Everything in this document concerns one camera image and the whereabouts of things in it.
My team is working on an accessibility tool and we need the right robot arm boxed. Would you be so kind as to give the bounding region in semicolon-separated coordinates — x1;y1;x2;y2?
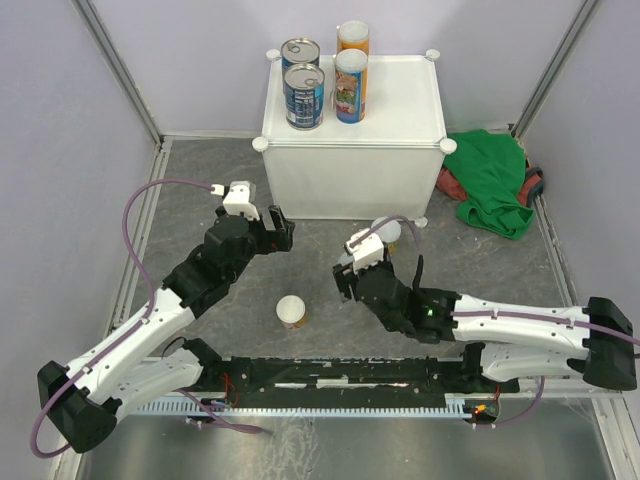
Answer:
332;261;639;391

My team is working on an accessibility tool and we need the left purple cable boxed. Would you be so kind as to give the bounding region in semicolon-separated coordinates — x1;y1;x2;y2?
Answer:
29;179;264;459

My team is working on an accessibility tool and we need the small orange can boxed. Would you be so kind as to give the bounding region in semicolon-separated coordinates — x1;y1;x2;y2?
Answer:
276;295;306;329

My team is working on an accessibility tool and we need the red cloth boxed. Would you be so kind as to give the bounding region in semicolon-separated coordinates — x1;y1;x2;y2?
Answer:
436;167;468;202

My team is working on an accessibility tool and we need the white cube counter cabinet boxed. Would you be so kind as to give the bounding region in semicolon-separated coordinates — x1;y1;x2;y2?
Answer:
252;50;456;220

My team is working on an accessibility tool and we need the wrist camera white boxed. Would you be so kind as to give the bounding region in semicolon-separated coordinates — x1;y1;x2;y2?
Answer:
210;180;260;221
338;230;389;272

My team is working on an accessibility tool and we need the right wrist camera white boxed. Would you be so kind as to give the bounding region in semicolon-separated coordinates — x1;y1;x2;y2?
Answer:
338;230;389;272

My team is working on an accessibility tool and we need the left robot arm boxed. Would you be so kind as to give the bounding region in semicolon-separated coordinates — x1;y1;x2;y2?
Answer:
30;205;295;458

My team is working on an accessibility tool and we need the blue can with pull-tab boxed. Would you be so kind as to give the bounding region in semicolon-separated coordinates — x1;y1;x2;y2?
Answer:
280;37;320;71

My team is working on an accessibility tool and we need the tall can white lid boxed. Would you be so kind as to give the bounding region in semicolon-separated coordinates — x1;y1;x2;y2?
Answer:
333;49;368;124

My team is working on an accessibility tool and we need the purple cable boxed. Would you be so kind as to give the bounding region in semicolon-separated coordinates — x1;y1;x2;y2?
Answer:
29;179;264;459
349;215;640;431

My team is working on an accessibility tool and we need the green cloth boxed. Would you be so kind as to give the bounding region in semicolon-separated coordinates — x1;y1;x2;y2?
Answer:
444;130;534;240

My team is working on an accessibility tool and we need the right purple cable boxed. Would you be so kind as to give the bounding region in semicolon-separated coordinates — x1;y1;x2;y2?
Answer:
349;215;640;431

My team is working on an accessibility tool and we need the aluminium frame rail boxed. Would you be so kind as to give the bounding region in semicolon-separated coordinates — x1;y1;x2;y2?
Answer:
47;0;174;480

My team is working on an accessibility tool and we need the blue-white cable duct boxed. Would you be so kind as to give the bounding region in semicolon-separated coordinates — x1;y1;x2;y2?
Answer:
133;394;490;419

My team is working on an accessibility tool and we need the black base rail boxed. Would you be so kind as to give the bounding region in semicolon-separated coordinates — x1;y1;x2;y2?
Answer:
192;357;520;408

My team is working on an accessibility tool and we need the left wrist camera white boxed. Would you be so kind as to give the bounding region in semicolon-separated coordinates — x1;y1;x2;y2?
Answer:
210;180;260;221

